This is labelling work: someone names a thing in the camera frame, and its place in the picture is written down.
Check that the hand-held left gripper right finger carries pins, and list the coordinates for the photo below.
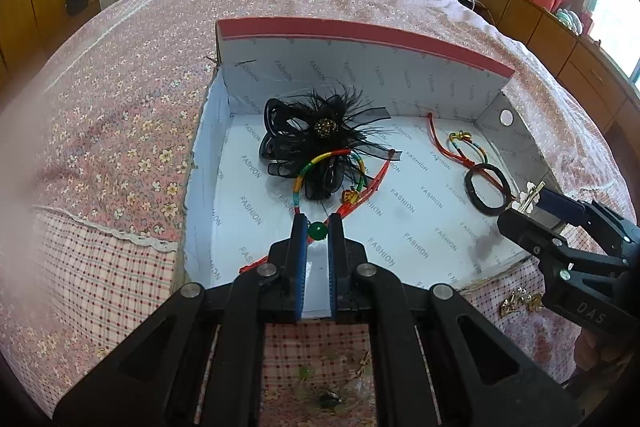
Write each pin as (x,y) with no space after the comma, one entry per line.
(334,267)

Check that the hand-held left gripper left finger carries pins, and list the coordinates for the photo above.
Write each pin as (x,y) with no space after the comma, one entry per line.
(300,267)

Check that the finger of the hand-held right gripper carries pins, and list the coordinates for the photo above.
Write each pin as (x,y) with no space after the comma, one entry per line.
(562,205)
(530,234)

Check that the white cross hair clip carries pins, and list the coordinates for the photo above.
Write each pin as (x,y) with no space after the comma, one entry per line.
(527,201)

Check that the red cardboard box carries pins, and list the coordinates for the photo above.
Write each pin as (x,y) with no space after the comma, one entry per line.
(425,227)

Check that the black feather hair flower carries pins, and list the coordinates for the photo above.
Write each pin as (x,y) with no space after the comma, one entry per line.
(305,127)

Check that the gold bow hair clip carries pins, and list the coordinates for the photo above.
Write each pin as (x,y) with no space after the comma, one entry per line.
(520,303)

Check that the wooden sideboard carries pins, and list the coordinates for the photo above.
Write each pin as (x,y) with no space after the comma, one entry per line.
(550,42)

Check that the window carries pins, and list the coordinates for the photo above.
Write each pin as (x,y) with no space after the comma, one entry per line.
(620,22)

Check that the black hanging bag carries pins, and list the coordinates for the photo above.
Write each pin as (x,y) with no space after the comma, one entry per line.
(76,1)

